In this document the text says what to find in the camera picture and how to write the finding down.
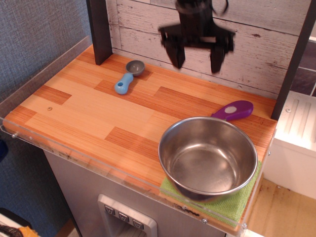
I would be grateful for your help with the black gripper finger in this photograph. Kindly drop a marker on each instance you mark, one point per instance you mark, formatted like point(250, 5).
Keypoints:
point(217, 55)
point(176, 54)

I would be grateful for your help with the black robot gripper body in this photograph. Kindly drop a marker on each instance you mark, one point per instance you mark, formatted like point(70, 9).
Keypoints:
point(197, 29)

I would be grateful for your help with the purple toy eggplant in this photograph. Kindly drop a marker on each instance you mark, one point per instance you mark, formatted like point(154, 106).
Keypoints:
point(235, 110)

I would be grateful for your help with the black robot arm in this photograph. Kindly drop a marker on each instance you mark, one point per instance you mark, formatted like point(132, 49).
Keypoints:
point(188, 4)

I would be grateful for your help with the silver metal bowl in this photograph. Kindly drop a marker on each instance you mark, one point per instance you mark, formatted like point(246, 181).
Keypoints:
point(207, 159)

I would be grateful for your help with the blue grey toy scoop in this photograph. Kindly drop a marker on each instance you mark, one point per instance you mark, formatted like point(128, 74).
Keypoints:
point(133, 69)

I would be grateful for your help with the white toy sink unit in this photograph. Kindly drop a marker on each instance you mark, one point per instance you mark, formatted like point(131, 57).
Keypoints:
point(291, 161)

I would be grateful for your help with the clear acrylic edge guard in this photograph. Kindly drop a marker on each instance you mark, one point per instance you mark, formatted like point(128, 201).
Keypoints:
point(129, 177)

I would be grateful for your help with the green cloth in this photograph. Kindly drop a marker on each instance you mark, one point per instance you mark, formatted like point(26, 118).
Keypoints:
point(229, 210)

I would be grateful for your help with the grey toy fridge cabinet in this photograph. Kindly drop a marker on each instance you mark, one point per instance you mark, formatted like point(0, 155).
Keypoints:
point(82, 187)

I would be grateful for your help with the silver ice dispenser panel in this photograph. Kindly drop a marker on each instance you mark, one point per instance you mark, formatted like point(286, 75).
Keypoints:
point(121, 220)

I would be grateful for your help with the orange object bottom left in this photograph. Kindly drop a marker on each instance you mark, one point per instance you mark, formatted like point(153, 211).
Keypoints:
point(18, 232)

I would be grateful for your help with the dark right shelf post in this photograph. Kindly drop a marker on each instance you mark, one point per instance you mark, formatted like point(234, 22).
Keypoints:
point(295, 60)

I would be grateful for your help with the dark shelf post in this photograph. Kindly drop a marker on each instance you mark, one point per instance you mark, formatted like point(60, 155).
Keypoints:
point(295, 60)
point(100, 30)

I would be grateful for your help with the dark left shelf post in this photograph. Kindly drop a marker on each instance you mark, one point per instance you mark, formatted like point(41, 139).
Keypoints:
point(100, 30)

